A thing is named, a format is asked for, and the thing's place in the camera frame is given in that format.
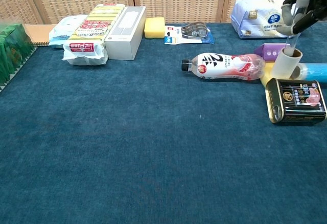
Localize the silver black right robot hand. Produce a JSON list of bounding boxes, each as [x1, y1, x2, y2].
[[276, 0, 327, 35]]

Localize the small purple box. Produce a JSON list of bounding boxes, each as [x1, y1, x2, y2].
[[253, 42, 288, 62]]

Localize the light blue wrapped roll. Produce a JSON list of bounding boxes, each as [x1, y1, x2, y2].
[[291, 62, 327, 83]]

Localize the white blue tissue pack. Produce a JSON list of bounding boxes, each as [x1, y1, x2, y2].
[[230, 0, 298, 39]]

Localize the white cardboard core roll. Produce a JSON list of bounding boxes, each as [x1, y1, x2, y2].
[[270, 47, 304, 79]]

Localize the yellow sponge block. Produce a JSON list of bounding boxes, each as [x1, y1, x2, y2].
[[144, 17, 166, 39], [260, 61, 275, 86]]

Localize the black gold meat can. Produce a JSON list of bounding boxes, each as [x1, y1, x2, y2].
[[265, 77, 327, 125]]

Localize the pink white drink bottle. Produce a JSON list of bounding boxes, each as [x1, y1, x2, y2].
[[181, 53, 266, 82]]

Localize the correction tape blister pack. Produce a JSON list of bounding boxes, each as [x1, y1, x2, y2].
[[164, 21, 215, 45]]

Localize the white power strip box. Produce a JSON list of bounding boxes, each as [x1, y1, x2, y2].
[[104, 6, 147, 61]]

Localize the blue table cloth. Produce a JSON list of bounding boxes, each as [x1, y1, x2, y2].
[[0, 22, 327, 224]]

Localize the yellow green sponge multipack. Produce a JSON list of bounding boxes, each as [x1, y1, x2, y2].
[[62, 3, 126, 66]]

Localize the blue white wet wipes pack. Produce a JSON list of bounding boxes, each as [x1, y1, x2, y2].
[[48, 14, 89, 49]]

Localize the brown spiral notebook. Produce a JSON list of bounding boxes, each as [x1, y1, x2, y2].
[[24, 24, 57, 47]]

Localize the clear box of green packets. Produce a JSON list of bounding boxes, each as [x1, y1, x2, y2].
[[0, 24, 36, 93]]

